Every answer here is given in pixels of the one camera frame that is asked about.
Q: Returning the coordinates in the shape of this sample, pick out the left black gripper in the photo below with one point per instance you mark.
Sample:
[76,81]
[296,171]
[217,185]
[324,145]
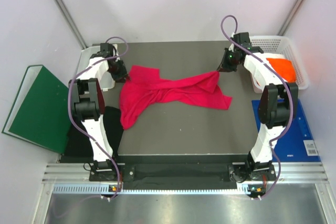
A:
[123,73]

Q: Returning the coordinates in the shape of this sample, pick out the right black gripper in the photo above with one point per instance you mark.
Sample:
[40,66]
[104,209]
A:
[223,66]

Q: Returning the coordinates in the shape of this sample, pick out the pink red t-shirt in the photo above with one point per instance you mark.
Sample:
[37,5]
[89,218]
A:
[145,88]

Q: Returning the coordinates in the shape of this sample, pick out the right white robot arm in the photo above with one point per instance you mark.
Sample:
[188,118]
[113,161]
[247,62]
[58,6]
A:
[278,102]

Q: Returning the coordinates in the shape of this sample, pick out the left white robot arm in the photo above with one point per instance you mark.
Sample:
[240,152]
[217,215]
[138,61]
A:
[86,104]

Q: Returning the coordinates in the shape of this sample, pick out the translucent plastic tray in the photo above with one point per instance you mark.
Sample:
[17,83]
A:
[107,81]

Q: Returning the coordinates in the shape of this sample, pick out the white plastic basket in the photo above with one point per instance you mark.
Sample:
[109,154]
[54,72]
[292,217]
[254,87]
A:
[283,46]

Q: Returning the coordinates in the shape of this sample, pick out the orange t-shirt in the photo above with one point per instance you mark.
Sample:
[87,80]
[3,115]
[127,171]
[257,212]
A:
[283,67]

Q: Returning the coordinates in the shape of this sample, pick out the black folded t-shirt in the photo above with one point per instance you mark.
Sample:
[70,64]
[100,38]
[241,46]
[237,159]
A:
[79,145]

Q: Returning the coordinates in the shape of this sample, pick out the blue folder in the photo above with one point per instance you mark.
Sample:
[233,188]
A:
[297,145]

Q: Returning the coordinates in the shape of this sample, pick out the left aluminium frame post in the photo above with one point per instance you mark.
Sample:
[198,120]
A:
[71,23]

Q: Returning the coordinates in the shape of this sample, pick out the aluminium frame post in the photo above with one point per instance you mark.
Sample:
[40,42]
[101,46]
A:
[71,23]
[294,10]

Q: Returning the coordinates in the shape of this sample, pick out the green ring binder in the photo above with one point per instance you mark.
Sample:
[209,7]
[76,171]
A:
[39,113]

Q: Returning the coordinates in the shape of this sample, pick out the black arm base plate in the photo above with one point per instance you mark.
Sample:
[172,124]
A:
[197,176]

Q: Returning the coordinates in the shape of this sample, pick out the perforated cable duct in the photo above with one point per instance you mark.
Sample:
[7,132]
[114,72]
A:
[106,189]

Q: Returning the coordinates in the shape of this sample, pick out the right aluminium frame post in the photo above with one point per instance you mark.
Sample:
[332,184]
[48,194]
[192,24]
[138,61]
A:
[294,10]

